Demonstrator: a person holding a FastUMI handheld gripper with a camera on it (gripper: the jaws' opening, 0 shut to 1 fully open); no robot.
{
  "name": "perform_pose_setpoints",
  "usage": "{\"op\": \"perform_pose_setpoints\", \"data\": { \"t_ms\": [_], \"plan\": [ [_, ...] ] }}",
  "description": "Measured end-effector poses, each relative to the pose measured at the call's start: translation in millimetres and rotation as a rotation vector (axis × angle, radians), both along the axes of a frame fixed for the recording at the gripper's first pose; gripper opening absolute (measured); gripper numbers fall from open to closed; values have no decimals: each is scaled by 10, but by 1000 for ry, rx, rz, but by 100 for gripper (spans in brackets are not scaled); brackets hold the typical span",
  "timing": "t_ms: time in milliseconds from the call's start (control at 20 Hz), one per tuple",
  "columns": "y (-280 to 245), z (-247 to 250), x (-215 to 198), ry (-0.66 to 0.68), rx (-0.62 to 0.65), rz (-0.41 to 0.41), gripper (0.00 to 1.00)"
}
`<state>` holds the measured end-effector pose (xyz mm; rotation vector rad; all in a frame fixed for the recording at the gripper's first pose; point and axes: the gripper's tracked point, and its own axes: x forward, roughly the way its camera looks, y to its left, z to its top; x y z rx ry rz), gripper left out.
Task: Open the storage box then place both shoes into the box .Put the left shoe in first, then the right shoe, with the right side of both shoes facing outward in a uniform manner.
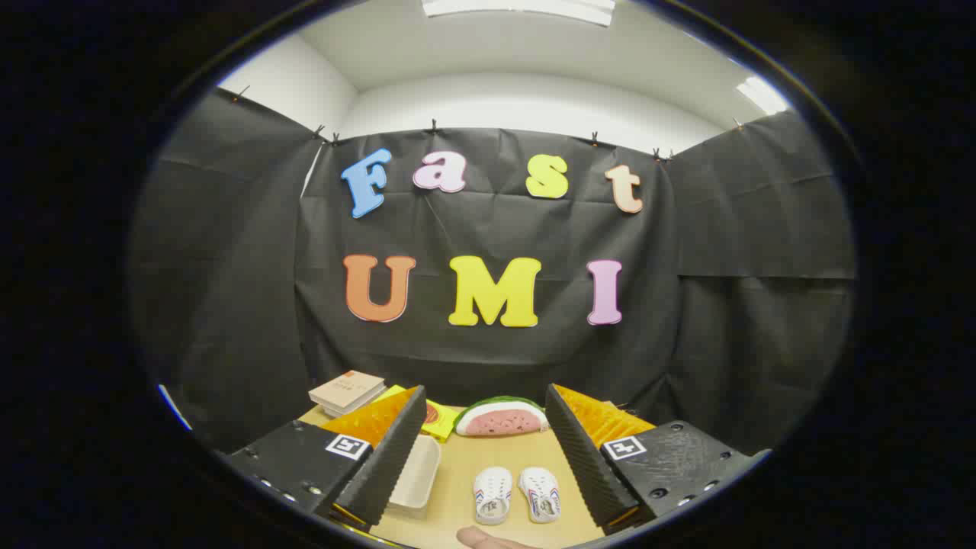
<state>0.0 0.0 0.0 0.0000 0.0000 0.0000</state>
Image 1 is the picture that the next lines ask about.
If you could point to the yellow book with red circle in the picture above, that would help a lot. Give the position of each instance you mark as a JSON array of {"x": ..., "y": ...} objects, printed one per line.
[{"x": 442, "y": 423}]

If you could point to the beige book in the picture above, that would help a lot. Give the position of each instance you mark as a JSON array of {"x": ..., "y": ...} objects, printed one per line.
[{"x": 347, "y": 387}]

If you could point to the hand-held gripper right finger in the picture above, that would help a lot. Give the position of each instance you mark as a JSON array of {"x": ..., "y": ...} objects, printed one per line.
[{"x": 579, "y": 457}]

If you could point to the ceiling light panel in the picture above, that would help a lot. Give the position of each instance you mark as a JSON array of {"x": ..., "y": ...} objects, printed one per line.
[
  {"x": 518, "y": 9},
  {"x": 761, "y": 95}
]

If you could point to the white canvas shoe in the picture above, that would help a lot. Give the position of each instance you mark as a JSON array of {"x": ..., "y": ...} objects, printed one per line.
[
  {"x": 492, "y": 496},
  {"x": 540, "y": 494}
]

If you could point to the watermelon slice plush toy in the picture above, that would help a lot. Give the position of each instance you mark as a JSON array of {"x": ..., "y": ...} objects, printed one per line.
[{"x": 503, "y": 418}]

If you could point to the grey book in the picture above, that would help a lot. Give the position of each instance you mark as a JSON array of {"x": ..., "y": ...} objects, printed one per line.
[{"x": 364, "y": 407}]

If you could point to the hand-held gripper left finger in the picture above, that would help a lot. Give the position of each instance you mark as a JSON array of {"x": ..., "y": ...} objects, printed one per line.
[{"x": 396, "y": 450}]

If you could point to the cream fabric storage box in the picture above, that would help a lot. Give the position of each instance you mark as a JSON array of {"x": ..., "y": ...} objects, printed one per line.
[{"x": 418, "y": 476}]

